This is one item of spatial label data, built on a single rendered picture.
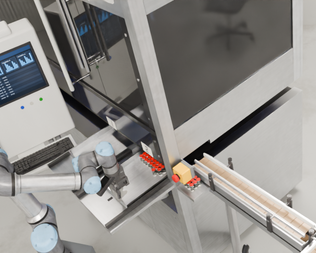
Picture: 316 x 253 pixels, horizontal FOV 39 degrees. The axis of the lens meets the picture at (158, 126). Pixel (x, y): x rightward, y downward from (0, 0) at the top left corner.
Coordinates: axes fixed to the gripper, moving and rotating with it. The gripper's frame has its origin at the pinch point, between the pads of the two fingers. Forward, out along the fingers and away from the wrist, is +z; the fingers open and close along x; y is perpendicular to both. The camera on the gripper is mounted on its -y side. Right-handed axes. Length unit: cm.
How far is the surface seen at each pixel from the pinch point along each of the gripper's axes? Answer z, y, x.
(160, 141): -26.1, 26.4, -9.2
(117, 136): 2, 29, 45
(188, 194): 2.7, 28.1, -21.3
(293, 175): 67, 119, -13
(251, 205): -3, 40, -52
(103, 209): 3.6, -7.5, 4.3
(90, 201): 3.6, -9.3, 13.7
